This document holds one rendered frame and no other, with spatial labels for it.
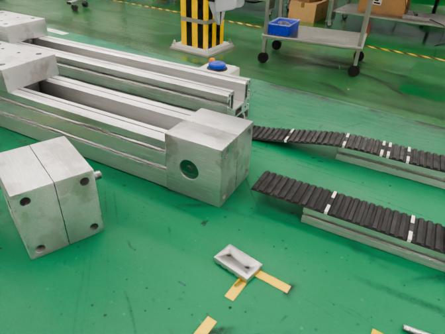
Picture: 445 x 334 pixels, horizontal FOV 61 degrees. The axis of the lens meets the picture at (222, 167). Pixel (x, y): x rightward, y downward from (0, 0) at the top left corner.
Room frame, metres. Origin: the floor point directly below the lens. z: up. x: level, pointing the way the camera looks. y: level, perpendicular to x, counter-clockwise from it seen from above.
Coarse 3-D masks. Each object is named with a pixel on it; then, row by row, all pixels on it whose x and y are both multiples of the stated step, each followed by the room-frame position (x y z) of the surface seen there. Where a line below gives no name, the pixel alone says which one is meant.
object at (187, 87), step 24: (48, 48) 0.86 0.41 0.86; (72, 48) 0.90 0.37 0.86; (96, 48) 0.87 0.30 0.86; (72, 72) 0.80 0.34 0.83; (96, 72) 0.78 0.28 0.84; (120, 72) 0.74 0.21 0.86; (144, 72) 0.73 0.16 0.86; (168, 72) 0.77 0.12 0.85; (192, 72) 0.75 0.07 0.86; (216, 72) 0.74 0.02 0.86; (144, 96) 0.71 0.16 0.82; (168, 96) 0.68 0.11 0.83; (192, 96) 0.67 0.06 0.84; (216, 96) 0.64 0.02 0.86; (240, 96) 0.69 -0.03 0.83
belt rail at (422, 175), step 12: (336, 156) 0.56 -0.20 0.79; (348, 156) 0.55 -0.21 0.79; (360, 156) 0.55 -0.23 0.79; (372, 156) 0.54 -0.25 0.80; (372, 168) 0.53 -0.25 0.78; (384, 168) 0.53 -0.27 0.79; (396, 168) 0.52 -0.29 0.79; (408, 168) 0.51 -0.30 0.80; (420, 168) 0.50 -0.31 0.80; (420, 180) 0.50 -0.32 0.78; (432, 180) 0.49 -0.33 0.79; (444, 180) 0.49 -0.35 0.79
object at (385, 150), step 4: (380, 144) 0.56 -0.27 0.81; (384, 144) 0.56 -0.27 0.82; (388, 144) 0.56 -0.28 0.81; (392, 144) 0.56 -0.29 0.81; (380, 148) 0.55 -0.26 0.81; (384, 148) 0.54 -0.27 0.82; (388, 148) 0.54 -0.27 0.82; (392, 148) 0.55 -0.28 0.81; (380, 152) 0.53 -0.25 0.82; (384, 152) 0.53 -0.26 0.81; (388, 152) 0.53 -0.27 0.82; (384, 156) 0.52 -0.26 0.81; (388, 156) 0.52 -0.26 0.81
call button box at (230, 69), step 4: (208, 64) 0.87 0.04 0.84; (204, 68) 0.84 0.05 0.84; (208, 68) 0.83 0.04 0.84; (224, 68) 0.83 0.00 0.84; (228, 68) 0.85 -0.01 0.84; (232, 68) 0.85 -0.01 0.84; (236, 68) 0.85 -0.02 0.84; (224, 72) 0.82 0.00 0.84; (228, 72) 0.82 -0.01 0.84; (232, 72) 0.83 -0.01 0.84; (236, 72) 0.84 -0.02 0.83
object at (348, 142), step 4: (348, 136) 0.58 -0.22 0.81; (352, 136) 0.58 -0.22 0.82; (356, 136) 0.59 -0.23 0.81; (344, 140) 0.57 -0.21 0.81; (348, 140) 0.57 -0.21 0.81; (352, 140) 0.57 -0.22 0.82; (344, 144) 0.55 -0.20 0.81; (348, 144) 0.55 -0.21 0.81; (352, 144) 0.56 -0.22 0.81; (348, 148) 0.55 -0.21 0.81
